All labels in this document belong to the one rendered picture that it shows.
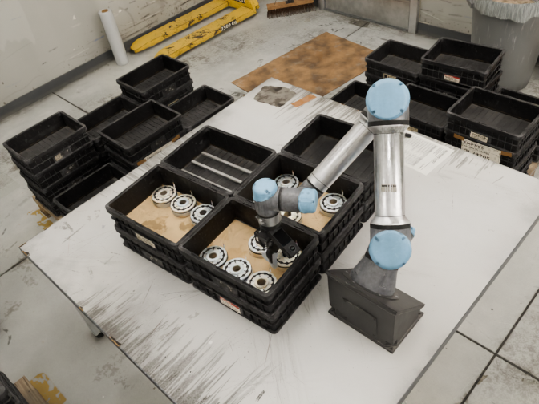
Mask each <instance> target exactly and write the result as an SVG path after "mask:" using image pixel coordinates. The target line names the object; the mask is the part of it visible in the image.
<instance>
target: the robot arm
mask: <svg viewBox="0 0 539 404"><path fill-rule="evenodd" d="M409 103H410V94H409V90H408V89H407V87H406V86H405V85H404V84H403V83H402V82H401V81H399V80H398V79H392V78H385V79H380V80H379V81H377V82H375V83H374V84H373V85H372V86H371V87H370V89H369V90H368V92H367V96H366V107H365V108H364V109H363V111H362V112H361V113H360V119H359V120H358V121H357V122H356V124H355V125H354V126H353V127H352V128H351V129H350V130H349V131H348V132H347V133H346V134H345V135H344V136H343V138H342V139H341V140H340V141H339V142H338V143H337V145H336V146H335V147H334V148H333V149H332V150H331V151H330V153H329V154H328V155H327V156H326V157H325V158H324V159H323V161H322V162H321V163H320V164H319V165H318V166H317V167H316V168H315V169H314V170H313V171H312V172H311V173H310V175H309V176H308V177H307V178H306V179H305V180H304V181H303V182H302V184H301V185H300V186H299V187H297V188H287V187H278V186H277V185H276V183H275V181H274V180H272V179H270V178H262V179H259V180H257V181H256V182H255V183H254V185H253V200H254V203H255V208H256V212H257V216H255V220H256V221H258V222H259V226H260V227H259V228H257V230H256V231H255V232H254V236H255V241H256V243H257V244H259V245H260V246H261V247H263V248H265V247H267V249H266V252H263V253H262V256H263V257H264V258H265V259H266V260H267V261H268V262H269V264H270V265H271V267H272V268H274V269H276V268H277V266H278V264H277V262H278V261H277V257H278V253H277V250H278V249H281V251H282V254H283V256H284V257H288V258H289V259H291V258H293V257H294V256H295V255H296V254H298V252H299V251H300V248H299V247H298V245H297V244H296V243H295V242H294V241H293V240H292V239H291V238H290V237H289V235H288V234H287V233H286V232H285V231H284V230H283V229H282V228H281V226H280V225H281V218H282V216H281V212H300V213H304V214H307V213H314V212H316V209H317V206H318V199H319V198H320V197H321V196H322V195H323V194H324V192H325V191H326V190H327V189H328V188H329V187H330V186H331V185H332V184H333V183H334V182H335V181H336V180H337V179H338V178H339V177H340V175H341V174H342V173H343V172H344V171H345V170H346V169H347V168H348V167H349V165H350V164H351V163H352V162H353V161H354V160H355V159H356V158H357V157H358V155H359V154H360V153H361V152H362V151H363V150H364V149H365V148H366V147H367V145H368V144H369V143H370V142H371V141H372V140H374V181H375V217H374V218H373V219H372V220H371V221H370V243H369V245H368V247H367V250H366V252H365V254H364V256H363V258H362V259H361V260H360V261H359V262H358V264H357V265H356V266H355V267H354V268H353V269H352V270H351V273H350V277H351V279H352V280H354V281H355V282H356V283H358V284H359V285H361V286H362V287H364V288H366V289H369V290H371V291H373V292H375V293H379V294H382V295H385V296H393V294H394V292H395V287H396V279H397V272H398V270H399V268H401V267H403V266H404V265H405V264H406V263H407V262H408V261H409V259H410V257H411V252H412V248H411V241H412V239H413V238H414V236H415V228H414V227H412V226H411V221H410V220H409V219H408V218H407V217H406V216H405V184H404V132H405V131H406V130H407V128H408V127H409ZM259 229H260V230H259ZM256 237H257V238H258V241H257V238H256Z"/></svg>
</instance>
